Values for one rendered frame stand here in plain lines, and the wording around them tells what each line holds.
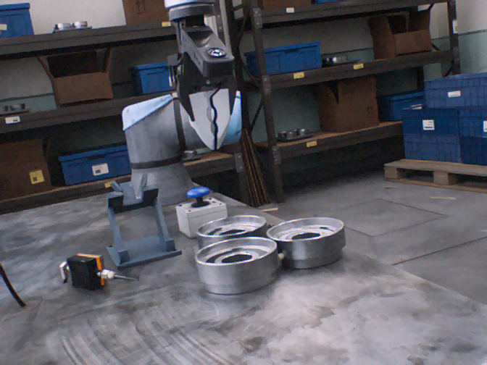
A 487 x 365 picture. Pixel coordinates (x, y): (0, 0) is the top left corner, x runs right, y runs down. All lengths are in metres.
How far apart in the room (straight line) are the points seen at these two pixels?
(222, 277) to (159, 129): 0.62
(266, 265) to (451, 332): 0.24
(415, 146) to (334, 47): 1.22
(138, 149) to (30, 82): 3.50
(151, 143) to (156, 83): 3.10
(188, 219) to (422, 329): 0.50
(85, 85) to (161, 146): 2.98
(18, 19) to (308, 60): 2.18
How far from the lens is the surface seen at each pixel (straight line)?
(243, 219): 0.90
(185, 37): 0.87
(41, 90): 4.75
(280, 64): 4.70
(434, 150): 4.89
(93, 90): 4.23
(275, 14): 4.60
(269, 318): 0.63
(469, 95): 4.57
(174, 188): 1.28
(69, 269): 0.85
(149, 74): 4.35
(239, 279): 0.70
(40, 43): 4.17
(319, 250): 0.75
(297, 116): 5.30
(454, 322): 0.60
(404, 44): 5.28
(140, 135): 1.27
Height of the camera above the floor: 1.06
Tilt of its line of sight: 11 degrees down
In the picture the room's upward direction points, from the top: 8 degrees counter-clockwise
